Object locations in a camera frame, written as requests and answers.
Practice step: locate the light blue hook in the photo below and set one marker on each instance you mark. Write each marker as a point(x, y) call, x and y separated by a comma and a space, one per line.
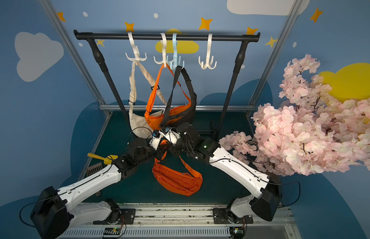
point(173, 64)

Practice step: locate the orange ripstop waist bag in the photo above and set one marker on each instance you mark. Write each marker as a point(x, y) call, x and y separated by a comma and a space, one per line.
point(183, 183)

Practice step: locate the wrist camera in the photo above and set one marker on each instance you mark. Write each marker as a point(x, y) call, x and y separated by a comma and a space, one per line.
point(171, 136)
point(156, 139)

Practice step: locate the left circuit board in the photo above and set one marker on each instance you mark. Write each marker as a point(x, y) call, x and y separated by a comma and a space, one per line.
point(111, 233)

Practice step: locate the white hook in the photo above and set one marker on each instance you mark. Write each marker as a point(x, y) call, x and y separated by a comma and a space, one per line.
point(207, 64)
point(164, 43)
point(135, 49)

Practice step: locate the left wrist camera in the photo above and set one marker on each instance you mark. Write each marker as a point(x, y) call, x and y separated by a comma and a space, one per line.
point(156, 139)

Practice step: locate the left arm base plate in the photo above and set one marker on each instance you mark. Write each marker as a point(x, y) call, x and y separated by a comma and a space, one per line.
point(125, 216)

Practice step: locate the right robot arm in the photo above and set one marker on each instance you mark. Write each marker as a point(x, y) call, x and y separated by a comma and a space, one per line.
point(264, 197)

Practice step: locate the orange sling bag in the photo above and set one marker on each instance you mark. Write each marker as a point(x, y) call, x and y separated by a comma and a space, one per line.
point(154, 120)

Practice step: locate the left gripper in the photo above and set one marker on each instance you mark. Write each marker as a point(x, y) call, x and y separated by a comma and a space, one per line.
point(160, 146)

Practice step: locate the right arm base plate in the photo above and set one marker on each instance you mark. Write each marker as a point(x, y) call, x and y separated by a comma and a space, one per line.
point(220, 215)

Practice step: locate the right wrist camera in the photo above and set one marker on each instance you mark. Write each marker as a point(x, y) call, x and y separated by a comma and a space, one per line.
point(171, 136)

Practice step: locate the cream sling bag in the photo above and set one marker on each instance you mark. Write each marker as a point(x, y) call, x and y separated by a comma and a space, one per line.
point(138, 123)

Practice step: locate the circuit board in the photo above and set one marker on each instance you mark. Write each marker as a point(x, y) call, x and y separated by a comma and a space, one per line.
point(111, 233)
point(236, 233)

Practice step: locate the yellow handled brush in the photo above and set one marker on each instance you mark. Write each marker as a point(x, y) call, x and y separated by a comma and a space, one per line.
point(98, 167)

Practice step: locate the pink cherry blossom tree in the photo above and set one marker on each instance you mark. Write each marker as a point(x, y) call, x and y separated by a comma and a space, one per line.
point(311, 133)

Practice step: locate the black clothes rack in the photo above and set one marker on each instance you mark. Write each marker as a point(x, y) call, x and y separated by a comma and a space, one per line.
point(91, 37)

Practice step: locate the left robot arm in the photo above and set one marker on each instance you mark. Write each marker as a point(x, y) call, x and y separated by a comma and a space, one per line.
point(58, 209)

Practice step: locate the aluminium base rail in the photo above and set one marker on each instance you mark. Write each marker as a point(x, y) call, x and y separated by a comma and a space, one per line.
point(185, 221)

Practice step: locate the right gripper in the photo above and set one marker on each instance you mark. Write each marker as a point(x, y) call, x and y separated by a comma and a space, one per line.
point(175, 148)

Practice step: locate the right circuit board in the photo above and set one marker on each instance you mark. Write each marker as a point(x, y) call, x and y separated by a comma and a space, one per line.
point(236, 233)

